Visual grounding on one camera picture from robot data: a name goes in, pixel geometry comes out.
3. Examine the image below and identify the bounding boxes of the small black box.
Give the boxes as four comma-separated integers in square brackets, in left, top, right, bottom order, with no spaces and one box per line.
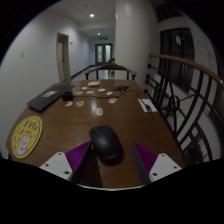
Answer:
[61,90,74,102]

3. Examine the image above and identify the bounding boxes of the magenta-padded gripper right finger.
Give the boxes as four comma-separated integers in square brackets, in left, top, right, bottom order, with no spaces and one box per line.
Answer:
[130,141,184,186]

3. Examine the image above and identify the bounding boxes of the dark closed laptop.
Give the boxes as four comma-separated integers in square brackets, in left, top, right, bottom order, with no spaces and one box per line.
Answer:
[26,84,77,112]

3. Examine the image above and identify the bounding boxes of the white paper sheet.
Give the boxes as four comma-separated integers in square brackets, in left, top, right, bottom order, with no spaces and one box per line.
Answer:
[137,98,158,113]

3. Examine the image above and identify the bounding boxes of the brown wooden chair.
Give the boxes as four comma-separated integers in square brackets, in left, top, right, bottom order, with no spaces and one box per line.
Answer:
[84,61,138,81]

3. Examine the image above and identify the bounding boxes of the black railing with wooden handrail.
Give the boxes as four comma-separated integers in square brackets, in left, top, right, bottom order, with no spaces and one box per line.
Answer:
[143,53,224,166]

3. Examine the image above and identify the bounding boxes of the small white flat box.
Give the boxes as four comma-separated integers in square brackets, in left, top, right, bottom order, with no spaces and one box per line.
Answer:
[87,80,101,88]

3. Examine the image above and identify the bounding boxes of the round yellow mouse pad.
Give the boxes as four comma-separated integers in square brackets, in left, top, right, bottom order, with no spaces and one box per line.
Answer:
[10,115,44,160]

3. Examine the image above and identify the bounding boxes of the ceiling lights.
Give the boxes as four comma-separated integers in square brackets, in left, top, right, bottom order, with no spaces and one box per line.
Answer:
[88,12,102,37]

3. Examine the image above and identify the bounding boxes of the dark window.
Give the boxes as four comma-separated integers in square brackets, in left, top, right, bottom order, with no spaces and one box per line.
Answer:
[157,27,196,93]

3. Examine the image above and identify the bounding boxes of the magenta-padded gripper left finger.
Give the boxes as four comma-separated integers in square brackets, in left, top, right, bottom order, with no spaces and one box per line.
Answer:
[39,140,104,188]

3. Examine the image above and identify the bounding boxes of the glazed double door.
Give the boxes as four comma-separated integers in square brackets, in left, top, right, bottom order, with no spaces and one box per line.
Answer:
[94,43,114,66]

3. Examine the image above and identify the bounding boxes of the black computer mouse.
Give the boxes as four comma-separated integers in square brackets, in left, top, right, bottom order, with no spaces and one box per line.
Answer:
[88,124,126,167]

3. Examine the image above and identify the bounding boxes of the pale side door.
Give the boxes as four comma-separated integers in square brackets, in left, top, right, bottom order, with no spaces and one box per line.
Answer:
[55,31,72,83]

